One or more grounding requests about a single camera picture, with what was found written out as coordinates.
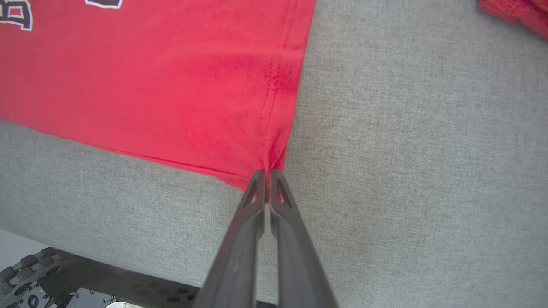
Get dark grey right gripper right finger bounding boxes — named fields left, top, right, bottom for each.
left=269, top=169, right=339, bottom=308

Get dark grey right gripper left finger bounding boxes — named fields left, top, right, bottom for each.
left=193, top=170, right=267, bottom=308

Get red t-shirt with print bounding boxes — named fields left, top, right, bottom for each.
left=0, top=0, right=316, bottom=191

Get red shorts with white panels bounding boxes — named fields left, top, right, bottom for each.
left=479, top=0, right=548, bottom=40

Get black robot wheeled base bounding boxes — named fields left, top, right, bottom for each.
left=0, top=247, right=274, bottom=308

